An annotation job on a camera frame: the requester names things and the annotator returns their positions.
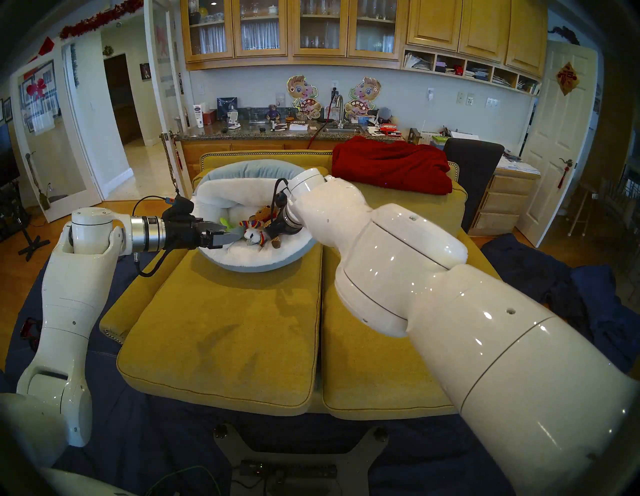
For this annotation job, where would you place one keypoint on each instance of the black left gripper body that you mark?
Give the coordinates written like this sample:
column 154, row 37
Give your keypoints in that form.
column 187, row 232

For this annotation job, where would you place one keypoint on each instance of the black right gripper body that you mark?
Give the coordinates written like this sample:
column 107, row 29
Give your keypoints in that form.
column 284, row 225

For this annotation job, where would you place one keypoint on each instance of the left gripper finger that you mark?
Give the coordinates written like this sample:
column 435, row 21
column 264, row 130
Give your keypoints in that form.
column 225, row 239
column 216, row 227

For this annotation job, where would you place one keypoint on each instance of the green cactus plush toy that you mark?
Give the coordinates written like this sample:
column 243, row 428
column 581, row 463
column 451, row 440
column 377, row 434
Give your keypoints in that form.
column 227, row 223

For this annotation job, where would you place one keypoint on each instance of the brown reindeer plush toy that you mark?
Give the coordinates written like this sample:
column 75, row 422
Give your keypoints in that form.
column 261, row 216

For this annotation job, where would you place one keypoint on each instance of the white fluffy plush toy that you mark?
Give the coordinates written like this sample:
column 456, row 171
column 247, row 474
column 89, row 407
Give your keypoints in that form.
column 254, row 237

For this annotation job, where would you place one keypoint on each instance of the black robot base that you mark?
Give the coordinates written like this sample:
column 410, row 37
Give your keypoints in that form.
column 235, row 452

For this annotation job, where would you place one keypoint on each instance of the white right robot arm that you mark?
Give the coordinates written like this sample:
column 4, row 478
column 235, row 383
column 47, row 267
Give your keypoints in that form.
column 450, row 310

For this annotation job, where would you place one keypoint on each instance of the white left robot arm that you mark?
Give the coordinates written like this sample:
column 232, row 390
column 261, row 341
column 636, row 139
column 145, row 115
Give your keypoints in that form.
column 70, row 310

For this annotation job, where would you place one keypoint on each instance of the white and blue dog bed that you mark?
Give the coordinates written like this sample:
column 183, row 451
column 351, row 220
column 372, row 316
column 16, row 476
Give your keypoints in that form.
column 235, row 260

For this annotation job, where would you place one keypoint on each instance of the granite counter with wood base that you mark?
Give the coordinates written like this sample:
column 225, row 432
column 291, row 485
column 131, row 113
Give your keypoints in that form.
column 222, row 147

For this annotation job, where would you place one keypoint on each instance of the yellow sofa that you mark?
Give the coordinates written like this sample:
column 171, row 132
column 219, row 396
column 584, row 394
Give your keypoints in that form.
column 225, row 325

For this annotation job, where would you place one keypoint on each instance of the white lotion bottle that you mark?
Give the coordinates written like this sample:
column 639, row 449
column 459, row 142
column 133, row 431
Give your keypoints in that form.
column 199, row 117

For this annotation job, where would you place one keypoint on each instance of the white glass french door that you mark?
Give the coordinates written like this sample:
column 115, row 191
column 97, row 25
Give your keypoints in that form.
column 156, row 75
column 75, row 200

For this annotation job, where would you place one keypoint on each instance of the red blanket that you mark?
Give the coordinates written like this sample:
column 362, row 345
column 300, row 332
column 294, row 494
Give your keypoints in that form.
column 387, row 167

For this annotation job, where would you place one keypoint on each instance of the dark blue box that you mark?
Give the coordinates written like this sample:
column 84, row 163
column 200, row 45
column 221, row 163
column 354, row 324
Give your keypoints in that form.
column 227, row 107

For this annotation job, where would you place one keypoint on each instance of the chrome faucet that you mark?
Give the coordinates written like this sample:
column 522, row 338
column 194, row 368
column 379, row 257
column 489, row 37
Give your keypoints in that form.
column 340, row 117

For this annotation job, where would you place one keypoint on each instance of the small framed hall picture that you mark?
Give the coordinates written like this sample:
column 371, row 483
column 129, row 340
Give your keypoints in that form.
column 145, row 71

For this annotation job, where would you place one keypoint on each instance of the black flat television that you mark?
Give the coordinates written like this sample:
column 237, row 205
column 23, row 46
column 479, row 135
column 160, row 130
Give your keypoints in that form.
column 7, row 160

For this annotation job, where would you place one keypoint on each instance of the dark upholstered chair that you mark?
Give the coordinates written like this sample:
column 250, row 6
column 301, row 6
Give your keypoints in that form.
column 472, row 170

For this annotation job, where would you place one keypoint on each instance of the blue floor cloth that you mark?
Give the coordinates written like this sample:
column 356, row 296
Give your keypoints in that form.
column 150, row 435

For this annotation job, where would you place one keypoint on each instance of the red knot door decoration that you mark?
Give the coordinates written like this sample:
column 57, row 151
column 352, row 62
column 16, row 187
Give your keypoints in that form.
column 36, row 88

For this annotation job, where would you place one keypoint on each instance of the wooden drawer cabinet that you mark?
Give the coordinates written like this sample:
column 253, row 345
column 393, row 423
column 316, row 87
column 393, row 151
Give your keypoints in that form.
column 502, row 204

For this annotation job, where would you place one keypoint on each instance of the red tinsel garland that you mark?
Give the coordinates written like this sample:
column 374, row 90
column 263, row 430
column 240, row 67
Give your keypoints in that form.
column 100, row 19

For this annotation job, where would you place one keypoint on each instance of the stack of papers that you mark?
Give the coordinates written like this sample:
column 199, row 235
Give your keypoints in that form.
column 517, row 166

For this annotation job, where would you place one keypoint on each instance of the dark blue blanket heap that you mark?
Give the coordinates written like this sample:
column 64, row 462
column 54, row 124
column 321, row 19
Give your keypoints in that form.
column 550, row 280

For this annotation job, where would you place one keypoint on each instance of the white panel door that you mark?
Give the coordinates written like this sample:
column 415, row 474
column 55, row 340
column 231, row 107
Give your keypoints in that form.
column 555, row 130

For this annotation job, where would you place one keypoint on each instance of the white leg stool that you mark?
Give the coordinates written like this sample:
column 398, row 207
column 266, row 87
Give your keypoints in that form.
column 580, row 200

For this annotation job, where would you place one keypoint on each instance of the red diamond door ornament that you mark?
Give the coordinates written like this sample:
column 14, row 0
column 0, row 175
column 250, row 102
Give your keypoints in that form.
column 567, row 78

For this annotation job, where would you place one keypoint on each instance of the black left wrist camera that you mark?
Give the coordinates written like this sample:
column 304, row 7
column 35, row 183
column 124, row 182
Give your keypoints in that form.
column 179, row 206

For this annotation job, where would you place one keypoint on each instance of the cartoon child wall decoration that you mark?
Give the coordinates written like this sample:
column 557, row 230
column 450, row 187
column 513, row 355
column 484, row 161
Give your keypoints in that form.
column 364, row 95
column 302, row 95

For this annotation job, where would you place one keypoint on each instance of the red paper wall decoration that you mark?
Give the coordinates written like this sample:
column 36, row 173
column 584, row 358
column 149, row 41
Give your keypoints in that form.
column 46, row 47

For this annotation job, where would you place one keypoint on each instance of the wooden wall cabinets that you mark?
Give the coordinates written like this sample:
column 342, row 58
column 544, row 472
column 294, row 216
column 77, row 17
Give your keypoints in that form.
column 435, row 25

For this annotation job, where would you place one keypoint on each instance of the black wall decoration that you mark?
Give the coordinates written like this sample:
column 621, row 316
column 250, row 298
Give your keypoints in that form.
column 565, row 34

